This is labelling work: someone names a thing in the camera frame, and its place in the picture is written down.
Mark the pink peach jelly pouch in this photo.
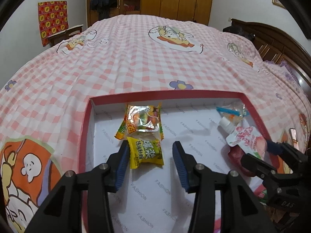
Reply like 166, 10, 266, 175
219, 117, 267, 160

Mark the small yellow snack packet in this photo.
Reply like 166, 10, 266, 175
127, 137, 164, 169

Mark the red jelly pouch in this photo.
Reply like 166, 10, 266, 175
228, 145, 255, 177

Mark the clear candy bag blue clip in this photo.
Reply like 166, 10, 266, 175
216, 101, 249, 125

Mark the red shallow cardboard box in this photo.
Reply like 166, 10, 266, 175
79, 90, 270, 232

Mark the dark wooden headboard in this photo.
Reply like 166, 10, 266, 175
222, 19, 310, 97

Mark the pink checkered bed quilt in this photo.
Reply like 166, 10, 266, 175
1, 15, 310, 232

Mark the orange green gummy packet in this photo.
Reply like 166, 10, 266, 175
114, 104, 164, 141

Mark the dark wooden side table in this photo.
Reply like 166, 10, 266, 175
47, 24, 84, 47

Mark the framed wall picture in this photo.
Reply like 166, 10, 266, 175
272, 0, 286, 9

